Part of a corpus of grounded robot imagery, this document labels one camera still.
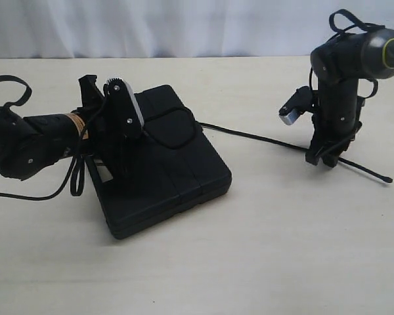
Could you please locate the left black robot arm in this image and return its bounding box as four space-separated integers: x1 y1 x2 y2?
0 75 144 200

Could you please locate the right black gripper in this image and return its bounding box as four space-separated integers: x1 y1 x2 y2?
305 114 362 167

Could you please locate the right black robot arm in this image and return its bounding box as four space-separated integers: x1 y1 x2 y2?
305 28 394 167

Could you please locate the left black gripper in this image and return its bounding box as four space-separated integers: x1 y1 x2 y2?
77 74 137 194

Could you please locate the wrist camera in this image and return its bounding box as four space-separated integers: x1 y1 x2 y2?
278 86 317 125
106 77 144 139

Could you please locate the white curtain backdrop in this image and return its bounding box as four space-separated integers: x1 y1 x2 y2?
0 1 394 58

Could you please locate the black plastic carrying case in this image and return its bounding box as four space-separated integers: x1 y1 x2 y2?
85 84 233 241

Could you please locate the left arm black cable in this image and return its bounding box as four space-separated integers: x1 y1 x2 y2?
0 74 86 201

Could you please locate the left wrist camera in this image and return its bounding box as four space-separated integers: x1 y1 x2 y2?
106 77 144 139

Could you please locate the black cord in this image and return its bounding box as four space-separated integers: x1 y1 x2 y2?
68 106 394 198

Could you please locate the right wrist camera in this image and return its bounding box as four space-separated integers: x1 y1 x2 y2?
278 86 317 125

